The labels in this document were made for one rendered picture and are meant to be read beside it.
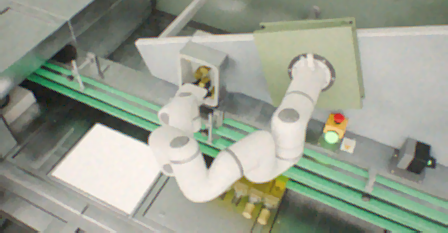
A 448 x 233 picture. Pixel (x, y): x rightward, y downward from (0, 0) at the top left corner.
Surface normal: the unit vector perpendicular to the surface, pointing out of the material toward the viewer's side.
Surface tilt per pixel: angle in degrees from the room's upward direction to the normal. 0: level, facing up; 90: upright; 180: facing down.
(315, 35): 4
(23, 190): 90
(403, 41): 0
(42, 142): 90
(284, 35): 4
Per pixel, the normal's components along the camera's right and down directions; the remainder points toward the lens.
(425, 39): -0.44, 0.66
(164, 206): 0.03, -0.66
